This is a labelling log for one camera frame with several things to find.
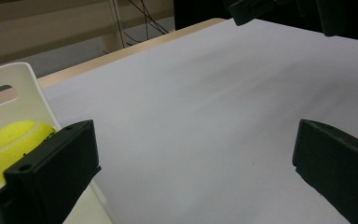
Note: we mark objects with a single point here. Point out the white table cover sheet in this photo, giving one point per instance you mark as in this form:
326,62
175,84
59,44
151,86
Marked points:
199,124

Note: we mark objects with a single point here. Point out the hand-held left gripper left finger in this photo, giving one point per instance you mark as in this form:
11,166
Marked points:
52,174

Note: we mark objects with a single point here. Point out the black curtain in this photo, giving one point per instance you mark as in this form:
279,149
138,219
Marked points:
199,12

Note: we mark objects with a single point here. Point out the yellow tennis ball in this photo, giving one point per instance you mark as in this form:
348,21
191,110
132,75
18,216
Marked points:
9,146

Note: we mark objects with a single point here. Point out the wooden table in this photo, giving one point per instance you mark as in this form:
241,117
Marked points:
105,59

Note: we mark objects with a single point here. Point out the white plastic bin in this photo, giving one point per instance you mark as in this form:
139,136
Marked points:
21,109

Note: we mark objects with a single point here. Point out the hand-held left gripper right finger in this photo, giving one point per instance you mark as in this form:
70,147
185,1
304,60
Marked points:
338,168

